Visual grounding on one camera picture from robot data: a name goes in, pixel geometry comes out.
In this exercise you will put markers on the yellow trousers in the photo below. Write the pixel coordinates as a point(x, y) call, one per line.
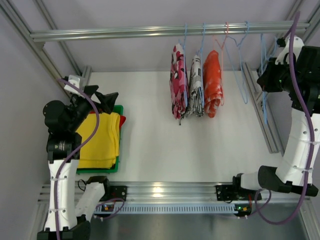
point(102, 149)

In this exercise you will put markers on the orange trousers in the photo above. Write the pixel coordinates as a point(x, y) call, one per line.
point(213, 87)

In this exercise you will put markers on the aluminium hanging rail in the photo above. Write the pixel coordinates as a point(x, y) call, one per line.
point(60, 35)

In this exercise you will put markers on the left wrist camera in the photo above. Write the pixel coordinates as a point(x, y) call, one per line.
point(74, 80)

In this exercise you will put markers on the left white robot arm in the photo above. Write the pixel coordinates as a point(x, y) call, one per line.
point(67, 219)

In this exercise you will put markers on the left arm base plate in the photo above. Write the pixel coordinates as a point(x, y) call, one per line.
point(117, 192)

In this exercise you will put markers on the left aluminium frame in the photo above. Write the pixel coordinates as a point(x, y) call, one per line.
point(16, 20)

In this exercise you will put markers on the slotted cable duct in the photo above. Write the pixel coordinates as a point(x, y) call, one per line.
point(165, 208)

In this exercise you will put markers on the front aluminium rail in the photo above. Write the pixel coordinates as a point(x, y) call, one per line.
point(169, 193)

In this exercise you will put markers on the aluminium frame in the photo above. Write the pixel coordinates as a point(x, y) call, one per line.
point(16, 20)
point(262, 104)

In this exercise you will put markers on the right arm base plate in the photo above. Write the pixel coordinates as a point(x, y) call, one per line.
point(229, 193)

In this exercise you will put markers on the newspaper print trousers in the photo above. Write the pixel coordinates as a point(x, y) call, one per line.
point(194, 100)

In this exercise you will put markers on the right aluminium frame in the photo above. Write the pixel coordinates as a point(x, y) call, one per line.
point(262, 104)

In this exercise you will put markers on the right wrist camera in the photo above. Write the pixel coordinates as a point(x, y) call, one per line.
point(283, 57)

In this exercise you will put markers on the pink floral trousers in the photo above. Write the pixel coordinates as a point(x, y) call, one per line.
point(178, 83)

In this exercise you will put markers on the green plastic tray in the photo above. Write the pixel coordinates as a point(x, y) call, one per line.
point(118, 109)

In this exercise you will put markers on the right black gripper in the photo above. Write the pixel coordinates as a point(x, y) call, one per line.
point(266, 78)

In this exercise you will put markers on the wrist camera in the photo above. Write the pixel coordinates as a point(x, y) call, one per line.
point(283, 57)
point(74, 80)

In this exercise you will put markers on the red trousers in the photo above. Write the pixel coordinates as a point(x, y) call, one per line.
point(113, 119)

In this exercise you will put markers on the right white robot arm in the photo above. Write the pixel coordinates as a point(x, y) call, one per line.
point(295, 170)

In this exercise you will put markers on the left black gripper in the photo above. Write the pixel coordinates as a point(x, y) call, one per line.
point(91, 97)

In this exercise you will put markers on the pink wire hanger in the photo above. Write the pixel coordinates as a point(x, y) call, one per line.
point(222, 47)

